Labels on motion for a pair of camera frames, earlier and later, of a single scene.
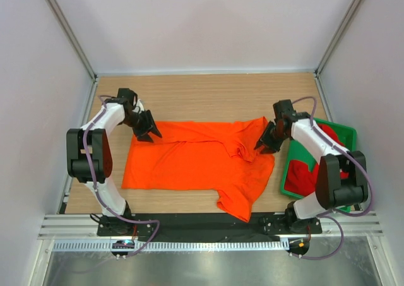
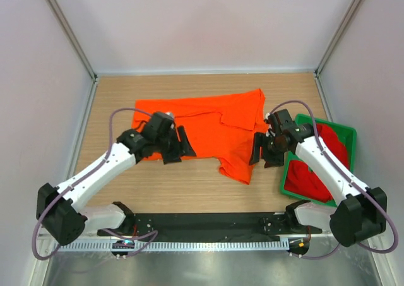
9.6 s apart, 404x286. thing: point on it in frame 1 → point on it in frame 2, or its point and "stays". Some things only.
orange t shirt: [219, 156] → [221, 127]
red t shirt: [298, 177] stays
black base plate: [206, 226] stays
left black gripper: [149, 123] → [185, 149]
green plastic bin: [297, 151] stays
